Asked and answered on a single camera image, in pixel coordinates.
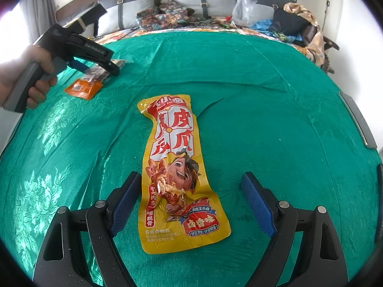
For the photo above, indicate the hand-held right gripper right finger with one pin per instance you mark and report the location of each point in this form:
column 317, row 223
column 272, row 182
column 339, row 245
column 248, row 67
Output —
column 257, row 206

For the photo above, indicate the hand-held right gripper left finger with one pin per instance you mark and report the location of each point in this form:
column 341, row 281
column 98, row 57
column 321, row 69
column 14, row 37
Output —
column 127, row 203

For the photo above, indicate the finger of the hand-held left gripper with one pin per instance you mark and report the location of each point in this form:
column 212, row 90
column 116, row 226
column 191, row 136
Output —
column 76, row 65
column 107, row 65

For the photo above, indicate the orange snack packet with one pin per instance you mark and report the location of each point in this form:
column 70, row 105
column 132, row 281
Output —
column 82, row 89

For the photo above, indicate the yellow cartoon print snack packet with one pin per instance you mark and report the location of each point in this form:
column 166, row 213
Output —
column 176, row 161

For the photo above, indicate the person's left hand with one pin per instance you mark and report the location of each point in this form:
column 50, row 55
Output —
column 18, row 71

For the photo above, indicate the dark patterned clothing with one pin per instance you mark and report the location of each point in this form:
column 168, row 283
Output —
column 161, row 16

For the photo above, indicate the green satin cloth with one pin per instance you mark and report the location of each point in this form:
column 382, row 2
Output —
column 269, row 125

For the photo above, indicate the floral bedsheet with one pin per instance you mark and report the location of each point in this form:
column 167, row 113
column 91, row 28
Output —
column 191, row 25

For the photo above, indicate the black smartphone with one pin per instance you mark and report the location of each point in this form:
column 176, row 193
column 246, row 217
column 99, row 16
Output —
column 380, row 173

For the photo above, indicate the grey smartphone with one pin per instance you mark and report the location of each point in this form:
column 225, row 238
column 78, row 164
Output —
column 357, row 122

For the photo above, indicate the clear plastic bag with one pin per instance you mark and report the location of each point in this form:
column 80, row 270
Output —
column 244, row 10

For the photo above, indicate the blue plastic bag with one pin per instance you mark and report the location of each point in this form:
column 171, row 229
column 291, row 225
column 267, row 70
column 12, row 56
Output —
column 263, row 25

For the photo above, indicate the dark wooden chair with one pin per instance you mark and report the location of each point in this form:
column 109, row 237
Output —
column 327, row 43

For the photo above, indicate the black bag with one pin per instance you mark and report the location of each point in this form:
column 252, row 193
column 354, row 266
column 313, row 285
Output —
column 287, row 21

